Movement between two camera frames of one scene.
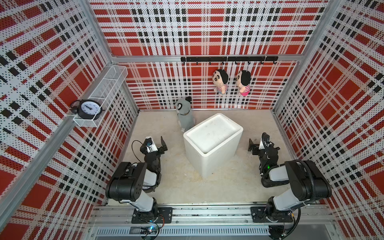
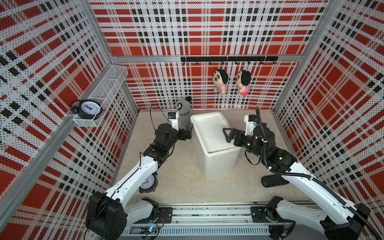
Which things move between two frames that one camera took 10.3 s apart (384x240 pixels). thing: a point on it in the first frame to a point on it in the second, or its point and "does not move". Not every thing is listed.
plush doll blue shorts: (220, 79) does not move
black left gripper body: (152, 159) to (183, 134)
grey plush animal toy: (185, 120) does not move
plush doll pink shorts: (243, 80) does not move
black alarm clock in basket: (87, 109) does not move
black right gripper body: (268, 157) to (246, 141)
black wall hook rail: (244, 58) does not move
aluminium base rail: (284, 221) does not move
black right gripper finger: (254, 146) to (232, 134)
